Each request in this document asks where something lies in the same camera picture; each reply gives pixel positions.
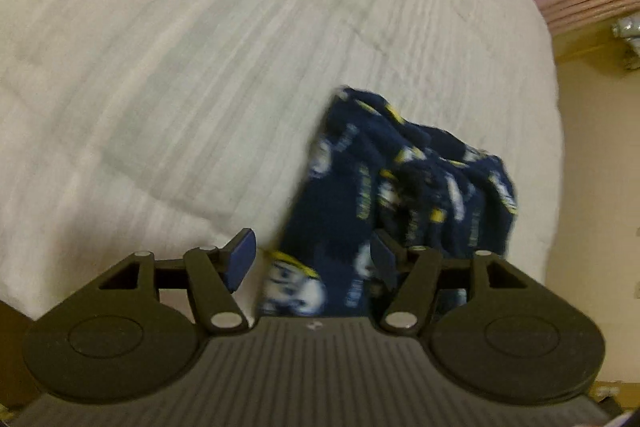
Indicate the white ribbed bedspread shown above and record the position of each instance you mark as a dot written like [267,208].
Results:
[169,124]

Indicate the silver puffer jacket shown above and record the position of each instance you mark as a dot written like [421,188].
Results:
[627,29]

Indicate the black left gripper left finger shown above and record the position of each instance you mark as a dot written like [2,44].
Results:
[210,277]

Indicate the navy patterned fleece garment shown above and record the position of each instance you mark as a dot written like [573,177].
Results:
[371,170]

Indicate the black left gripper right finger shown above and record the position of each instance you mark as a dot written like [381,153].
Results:
[411,281]

